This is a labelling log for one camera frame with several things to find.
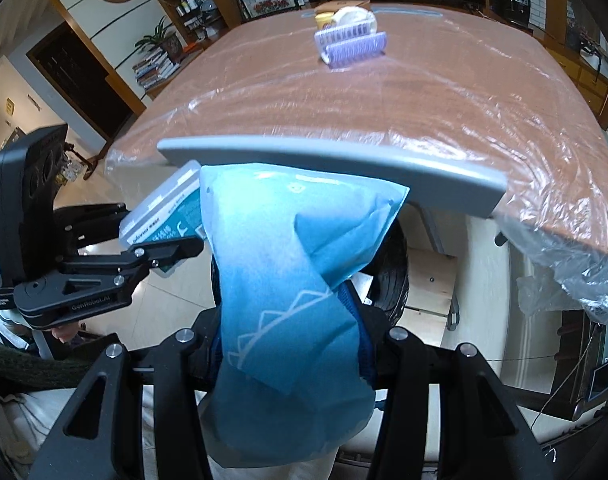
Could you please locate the blue white drawstring bag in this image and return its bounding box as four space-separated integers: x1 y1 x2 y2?
200 164 408 468

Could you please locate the translucent white plastic box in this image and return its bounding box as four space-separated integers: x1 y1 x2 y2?
118 160 206 249

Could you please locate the purple hair roller comb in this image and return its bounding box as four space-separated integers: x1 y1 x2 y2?
314 22 388 68

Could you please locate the yellow plastic cup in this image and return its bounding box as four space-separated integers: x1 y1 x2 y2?
315 12 336 30

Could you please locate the stack of books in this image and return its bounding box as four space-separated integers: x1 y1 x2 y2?
133 48 180 90

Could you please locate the potted green plant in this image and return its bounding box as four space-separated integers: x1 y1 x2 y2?
134 18 184 63

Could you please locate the grey table edge trim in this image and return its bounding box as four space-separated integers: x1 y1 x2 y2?
156 134 508 218

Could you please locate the grey table cable slot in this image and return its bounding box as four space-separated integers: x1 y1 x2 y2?
300 6 443 18

